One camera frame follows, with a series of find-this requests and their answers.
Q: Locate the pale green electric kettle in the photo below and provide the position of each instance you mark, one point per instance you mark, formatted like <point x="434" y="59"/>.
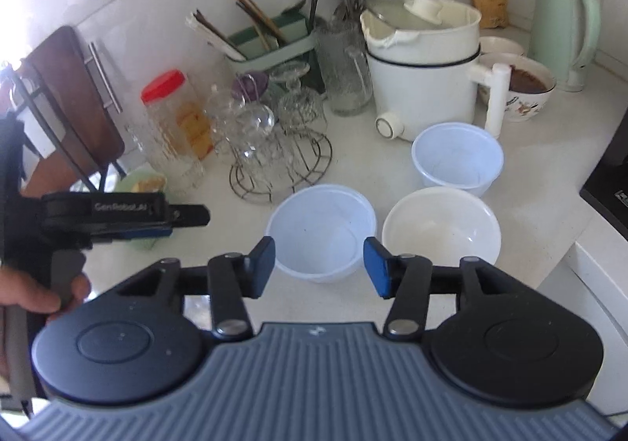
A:
<point x="554" y="29"/>

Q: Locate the white ceramic bowl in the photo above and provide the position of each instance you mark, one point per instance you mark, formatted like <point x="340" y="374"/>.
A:
<point x="441" y="225"/>

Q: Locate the wooden cutting board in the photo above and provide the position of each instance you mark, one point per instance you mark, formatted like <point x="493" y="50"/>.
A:
<point x="73" y="58"/>

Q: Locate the cluster of clear cut glasses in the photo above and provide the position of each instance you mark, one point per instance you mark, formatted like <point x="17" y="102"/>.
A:
<point x="255" y="122"/>

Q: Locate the black dish rack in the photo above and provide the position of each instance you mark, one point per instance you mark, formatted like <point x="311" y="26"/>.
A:
<point x="49" y="124"/>

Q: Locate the white electric cooking pot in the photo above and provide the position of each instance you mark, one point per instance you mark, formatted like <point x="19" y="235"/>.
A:
<point x="422" y="93"/>

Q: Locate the green chopstick holder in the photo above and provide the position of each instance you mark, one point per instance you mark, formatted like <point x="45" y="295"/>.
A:
<point x="274" y="68"/>

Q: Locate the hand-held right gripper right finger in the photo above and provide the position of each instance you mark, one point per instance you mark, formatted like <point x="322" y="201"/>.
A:
<point x="377" y="269"/>

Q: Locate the purple glass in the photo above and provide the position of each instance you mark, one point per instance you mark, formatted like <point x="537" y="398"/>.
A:
<point x="250" y="87"/>

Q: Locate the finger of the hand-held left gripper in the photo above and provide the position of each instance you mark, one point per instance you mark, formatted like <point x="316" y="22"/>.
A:
<point x="147" y="232"/>
<point x="189" y="216"/>

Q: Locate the person's left hand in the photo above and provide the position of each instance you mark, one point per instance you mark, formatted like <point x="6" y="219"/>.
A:
<point x="29" y="289"/>

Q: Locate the black induction cooktop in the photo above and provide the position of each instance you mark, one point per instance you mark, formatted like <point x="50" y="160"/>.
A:
<point x="613" y="186"/>

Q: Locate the white cabinet front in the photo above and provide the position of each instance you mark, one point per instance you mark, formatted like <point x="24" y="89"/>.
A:
<point x="588" y="313"/>

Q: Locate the clear glass jar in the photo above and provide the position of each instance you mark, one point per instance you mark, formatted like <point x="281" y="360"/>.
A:
<point x="221" y="112"/>

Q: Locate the small white bowl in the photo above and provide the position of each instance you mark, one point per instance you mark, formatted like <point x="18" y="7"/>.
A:
<point x="500" y="46"/>

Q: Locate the patterned bowl with brown food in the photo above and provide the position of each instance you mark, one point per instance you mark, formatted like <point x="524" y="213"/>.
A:
<point x="527" y="107"/>

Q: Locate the yellow packet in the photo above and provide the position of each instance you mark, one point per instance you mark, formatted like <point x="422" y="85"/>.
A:
<point x="490" y="4"/>

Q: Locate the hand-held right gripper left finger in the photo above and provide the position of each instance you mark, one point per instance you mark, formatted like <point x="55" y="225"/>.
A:
<point x="262" y="269"/>

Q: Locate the bundle of chopsticks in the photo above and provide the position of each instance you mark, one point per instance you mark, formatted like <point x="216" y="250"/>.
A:
<point x="216" y="36"/>

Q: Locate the tall textured glass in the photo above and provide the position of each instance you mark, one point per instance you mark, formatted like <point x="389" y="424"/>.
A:
<point x="343" y="78"/>

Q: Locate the enoki mushrooms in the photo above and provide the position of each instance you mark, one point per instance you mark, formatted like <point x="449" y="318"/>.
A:
<point x="149" y="183"/>

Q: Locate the green plastic basket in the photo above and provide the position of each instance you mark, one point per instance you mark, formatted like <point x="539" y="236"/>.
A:
<point x="127" y="183"/>

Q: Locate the red-lidded plastic jar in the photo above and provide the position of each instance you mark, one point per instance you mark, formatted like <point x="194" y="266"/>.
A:
<point x="164" y="85"/>

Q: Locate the translucent plastic bowl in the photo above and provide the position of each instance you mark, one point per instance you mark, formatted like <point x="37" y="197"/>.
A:
<point x="319" y="225"/>
<point x="456" y="156"/>

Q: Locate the glass lid with white knob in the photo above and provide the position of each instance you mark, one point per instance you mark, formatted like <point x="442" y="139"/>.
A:
<point x="424" y="7"/>

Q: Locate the textured glass pitcher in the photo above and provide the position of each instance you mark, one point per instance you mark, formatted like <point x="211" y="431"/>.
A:
<point x="167" y="166"/>

